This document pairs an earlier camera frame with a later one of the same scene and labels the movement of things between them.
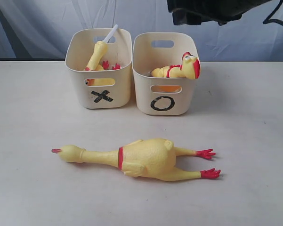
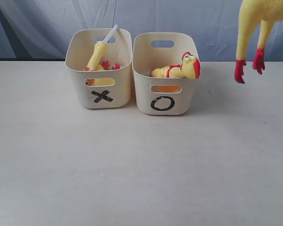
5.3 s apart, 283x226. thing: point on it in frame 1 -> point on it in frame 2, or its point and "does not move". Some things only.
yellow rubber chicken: [151, 159] -> [251, 12]
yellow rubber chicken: [190, 68] does not move
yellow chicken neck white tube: [100, 48] does not move
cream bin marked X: [100, 89] does not move
